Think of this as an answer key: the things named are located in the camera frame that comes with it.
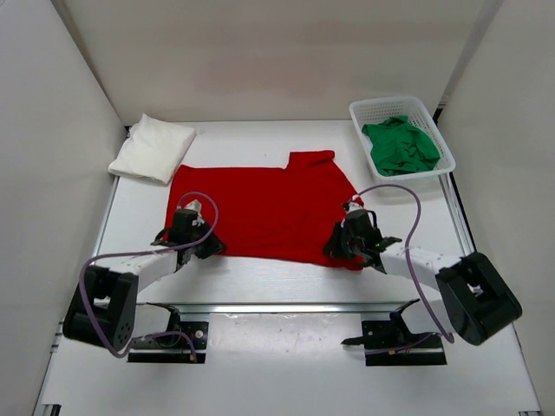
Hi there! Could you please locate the red t-shirt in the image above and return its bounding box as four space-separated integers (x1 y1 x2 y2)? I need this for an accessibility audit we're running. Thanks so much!
166 150 356 270

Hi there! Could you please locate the white t-shirt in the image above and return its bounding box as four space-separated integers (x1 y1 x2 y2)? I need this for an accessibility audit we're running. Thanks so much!
108 114 197 185

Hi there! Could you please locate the green t-shirt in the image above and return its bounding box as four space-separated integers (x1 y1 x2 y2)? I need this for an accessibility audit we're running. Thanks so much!
362 116 441 177

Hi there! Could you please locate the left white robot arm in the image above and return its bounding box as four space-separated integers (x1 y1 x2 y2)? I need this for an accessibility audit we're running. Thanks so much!
62 199 226 358

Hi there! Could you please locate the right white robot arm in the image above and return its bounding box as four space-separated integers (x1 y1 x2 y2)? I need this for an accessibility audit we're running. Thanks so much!
323 204 523 347

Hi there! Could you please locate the white plastic basket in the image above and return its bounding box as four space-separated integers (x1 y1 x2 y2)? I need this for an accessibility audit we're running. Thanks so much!
349 96 456 185

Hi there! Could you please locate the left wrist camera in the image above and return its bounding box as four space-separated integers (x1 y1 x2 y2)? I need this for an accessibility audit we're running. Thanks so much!
184 199 202 215

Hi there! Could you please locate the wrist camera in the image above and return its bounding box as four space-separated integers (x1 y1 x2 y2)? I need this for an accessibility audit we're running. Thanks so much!
184 199 202 215
343 199 364 214

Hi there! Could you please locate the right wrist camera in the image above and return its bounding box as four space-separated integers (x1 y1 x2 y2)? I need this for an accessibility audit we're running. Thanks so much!
343 199 364 214

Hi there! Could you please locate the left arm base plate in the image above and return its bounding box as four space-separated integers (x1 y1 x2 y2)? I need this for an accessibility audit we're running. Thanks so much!
127 302 209 364

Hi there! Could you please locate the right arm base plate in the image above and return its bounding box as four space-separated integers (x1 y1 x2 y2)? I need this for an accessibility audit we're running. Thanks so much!
341 299 447 367

